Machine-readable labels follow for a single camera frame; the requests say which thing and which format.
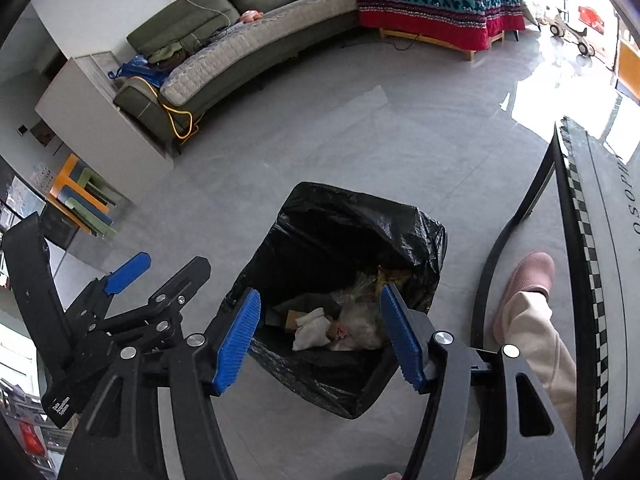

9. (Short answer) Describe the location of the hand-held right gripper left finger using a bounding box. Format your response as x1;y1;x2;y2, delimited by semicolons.
65;287;263;480

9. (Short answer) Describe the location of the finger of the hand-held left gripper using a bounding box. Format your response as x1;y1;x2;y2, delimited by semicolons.
95;256;211;334
65;253;152;327

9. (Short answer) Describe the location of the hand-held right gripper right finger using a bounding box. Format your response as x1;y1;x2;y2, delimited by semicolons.
379;284;586;480

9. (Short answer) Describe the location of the clear plastic bag pink print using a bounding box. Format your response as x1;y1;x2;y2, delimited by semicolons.
327;282;392;352

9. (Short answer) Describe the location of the brown cardboard piece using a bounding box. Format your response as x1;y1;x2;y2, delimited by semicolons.
266;305;306;332

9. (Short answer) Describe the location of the beige snack packet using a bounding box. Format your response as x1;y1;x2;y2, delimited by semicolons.
372;266;413;288

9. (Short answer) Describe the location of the white paper towel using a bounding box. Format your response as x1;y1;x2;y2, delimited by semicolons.
291;307;335;352

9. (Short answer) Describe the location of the trash bin with black bag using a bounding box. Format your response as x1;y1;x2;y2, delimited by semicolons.
220;181;448;421

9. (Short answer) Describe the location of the stack of coloured stools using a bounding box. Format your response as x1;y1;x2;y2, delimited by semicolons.
47;154;121;236

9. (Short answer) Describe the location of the person's cream trouser leg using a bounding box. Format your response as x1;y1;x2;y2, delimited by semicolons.
492;290;578;461

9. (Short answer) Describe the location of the pink slipper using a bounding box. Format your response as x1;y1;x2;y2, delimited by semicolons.
492;252;556;346

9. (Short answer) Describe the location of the grey side cabinet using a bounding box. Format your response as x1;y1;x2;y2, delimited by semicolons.
35;52;176;171

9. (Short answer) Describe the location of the blue bag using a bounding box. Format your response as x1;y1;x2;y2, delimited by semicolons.
107;55;171;88

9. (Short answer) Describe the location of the green clothing pile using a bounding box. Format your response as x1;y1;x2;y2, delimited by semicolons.
145;42;190;67

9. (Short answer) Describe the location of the grey quilted sofa pad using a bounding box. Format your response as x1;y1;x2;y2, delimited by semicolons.
159;0;360;108

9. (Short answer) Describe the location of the dark patterned blanket red hem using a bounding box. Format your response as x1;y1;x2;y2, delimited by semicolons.
354;0;527;52

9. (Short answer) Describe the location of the white ride-on toy plane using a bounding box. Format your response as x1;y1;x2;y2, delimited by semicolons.
547;5;598;56

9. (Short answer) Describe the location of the red toy swing seat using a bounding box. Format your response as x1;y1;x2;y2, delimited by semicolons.
577;5;606;33

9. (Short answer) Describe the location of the yellow cable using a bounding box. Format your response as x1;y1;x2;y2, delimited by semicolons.
130;76;201;140

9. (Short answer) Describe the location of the wooden bench frame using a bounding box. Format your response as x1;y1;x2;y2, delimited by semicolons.
378;27;518;62

